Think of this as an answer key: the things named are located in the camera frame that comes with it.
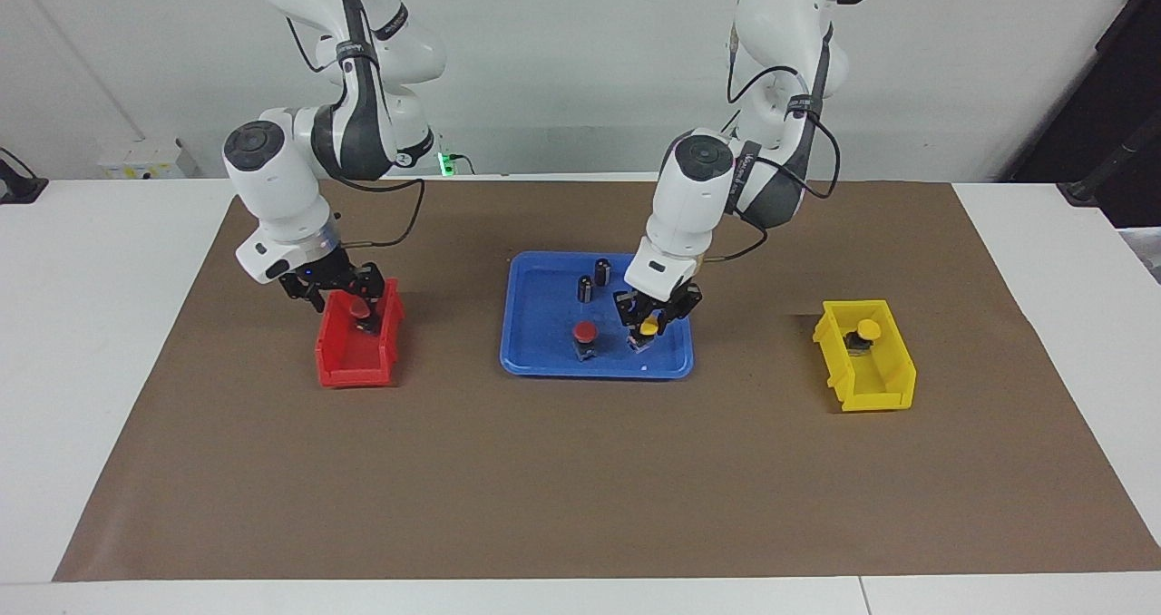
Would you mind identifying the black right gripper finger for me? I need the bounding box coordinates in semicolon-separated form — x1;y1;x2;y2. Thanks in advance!
278;275;327;314
349;264;384;335

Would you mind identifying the blue plastic tray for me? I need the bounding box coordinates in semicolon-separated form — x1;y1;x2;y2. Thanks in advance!
500;251;696;380

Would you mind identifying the red plastic bin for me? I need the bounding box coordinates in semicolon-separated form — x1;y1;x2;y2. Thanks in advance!
315;277;405;389

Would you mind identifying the brown paper mat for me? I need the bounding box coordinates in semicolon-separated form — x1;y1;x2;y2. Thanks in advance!
53;178;1161;583

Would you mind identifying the yellow plastic bin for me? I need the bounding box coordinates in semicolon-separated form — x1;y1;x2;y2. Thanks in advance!
812;299;917;414

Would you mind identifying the black table clamp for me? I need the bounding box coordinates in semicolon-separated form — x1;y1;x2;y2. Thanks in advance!
0;148;48;205

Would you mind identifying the black tripod stand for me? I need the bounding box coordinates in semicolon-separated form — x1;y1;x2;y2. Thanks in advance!
1057;116;1161;210

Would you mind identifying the grey equipment piece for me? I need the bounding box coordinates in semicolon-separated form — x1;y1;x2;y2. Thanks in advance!
1120;227;1161;285

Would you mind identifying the black backdrop panel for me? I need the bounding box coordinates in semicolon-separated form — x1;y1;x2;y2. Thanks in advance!
1005;0;1161;229

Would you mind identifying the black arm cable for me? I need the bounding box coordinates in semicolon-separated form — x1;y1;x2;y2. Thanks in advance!
288;16;427;249
724;16;843;264

